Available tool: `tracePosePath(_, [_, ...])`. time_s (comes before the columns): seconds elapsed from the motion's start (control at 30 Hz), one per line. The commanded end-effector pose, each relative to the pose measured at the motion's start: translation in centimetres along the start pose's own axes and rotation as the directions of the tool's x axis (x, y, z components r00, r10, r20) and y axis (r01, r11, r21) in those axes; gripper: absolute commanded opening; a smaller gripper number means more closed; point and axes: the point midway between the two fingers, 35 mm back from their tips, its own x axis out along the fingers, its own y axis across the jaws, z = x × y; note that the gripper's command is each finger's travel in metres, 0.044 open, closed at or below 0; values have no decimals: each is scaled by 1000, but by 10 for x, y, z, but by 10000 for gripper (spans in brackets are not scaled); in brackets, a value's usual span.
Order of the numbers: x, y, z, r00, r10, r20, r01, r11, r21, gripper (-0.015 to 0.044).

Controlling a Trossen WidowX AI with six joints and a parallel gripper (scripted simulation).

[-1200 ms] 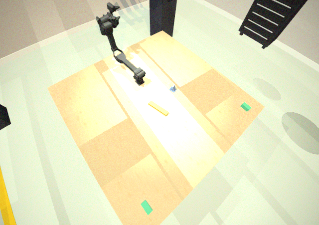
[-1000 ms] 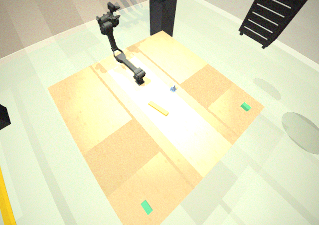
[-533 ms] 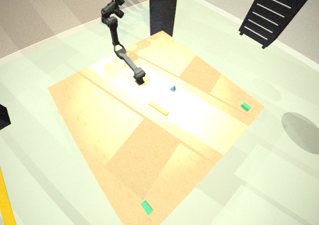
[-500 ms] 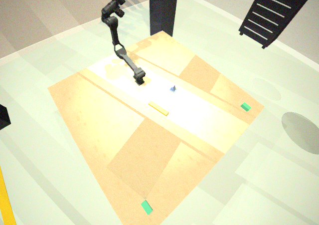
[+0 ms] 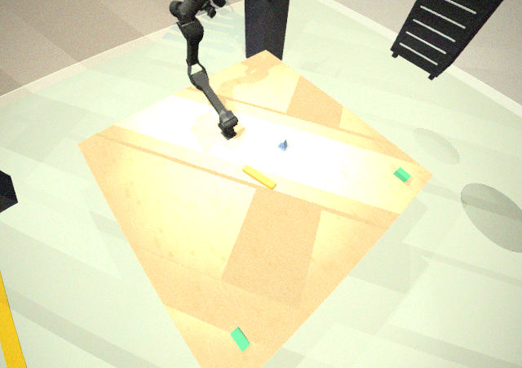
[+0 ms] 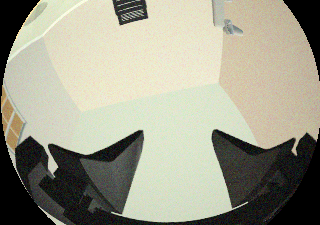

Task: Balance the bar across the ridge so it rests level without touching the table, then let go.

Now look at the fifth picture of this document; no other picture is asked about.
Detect yellow bar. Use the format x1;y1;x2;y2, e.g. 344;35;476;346
242;164;276;189

